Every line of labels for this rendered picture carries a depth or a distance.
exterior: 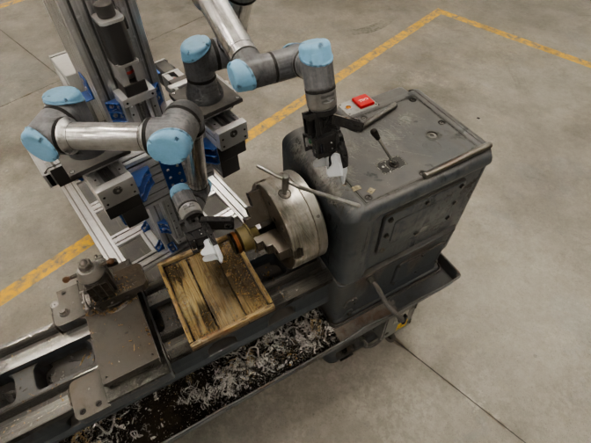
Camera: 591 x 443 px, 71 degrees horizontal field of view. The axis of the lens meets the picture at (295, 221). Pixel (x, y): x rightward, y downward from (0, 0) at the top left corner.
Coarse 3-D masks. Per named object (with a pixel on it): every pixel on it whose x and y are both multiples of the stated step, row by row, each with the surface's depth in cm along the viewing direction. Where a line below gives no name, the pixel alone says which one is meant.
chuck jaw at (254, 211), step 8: (256, 184) 135; (248, 192) 132; (256, 192) 132; (256, 200) 132; (248, 208) 131; (256, 208) 132; (264, 208) 134; (248, 216) 135; (256, 216) 133; (264, 216) 134; (248, 224) 132; (256, 224) 133
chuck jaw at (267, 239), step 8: (272, 232) 133; (256, 240) 131; (264, 240) 130; (272, 240) 130; (280, 240) 130; (264, 248) 133; (272, 248) 130; (280, 248) 127; (288, 248) 127; (280, 256) 127; (288, 256) 129; (296, 256) 129
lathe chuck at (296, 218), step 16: (272, 176) 135; (272, 192) 126; (272, 208) 128; (288, 208) 123; (304, 208) 125; (288, 224) 123; (304, 224) 124; (288, 240) 125; (304, 240) 126; (304, 256) 130
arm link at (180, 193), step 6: (174, 186) 145; (180, 186) 145; (186, 186) 146; (174, 192) 143; (180, 192) 143; (186, 192) 143; (192, 192) 145; (174, 198) 143; (180, 198) 141; (186, 198) 141; (192, 198) 142; (174, 204) 144; (180, 204) 140
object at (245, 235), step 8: (232, 232) 132; (240, 232) 131; (248, 232) 131; (256, 232) 132; (232, 240) 130; (240, 240) 130; (248, 240) 130; (232, 248) 136; (240, 248) 131; (248, 248) 132
